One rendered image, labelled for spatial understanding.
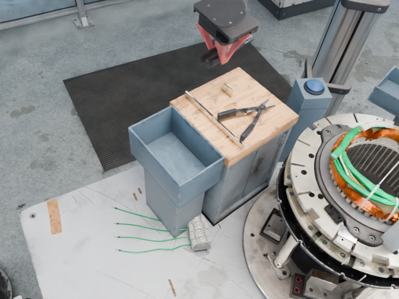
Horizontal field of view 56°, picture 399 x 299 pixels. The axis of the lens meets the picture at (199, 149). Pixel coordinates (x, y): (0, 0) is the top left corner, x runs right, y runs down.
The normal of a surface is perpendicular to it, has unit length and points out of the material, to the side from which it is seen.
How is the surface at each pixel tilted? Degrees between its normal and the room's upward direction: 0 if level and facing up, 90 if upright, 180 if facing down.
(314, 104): 90
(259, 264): 0
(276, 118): 0
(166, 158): 0
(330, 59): 90
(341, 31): 90
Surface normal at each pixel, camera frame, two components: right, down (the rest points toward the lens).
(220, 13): -0.17, 0.83
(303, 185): 0.07, -0.61
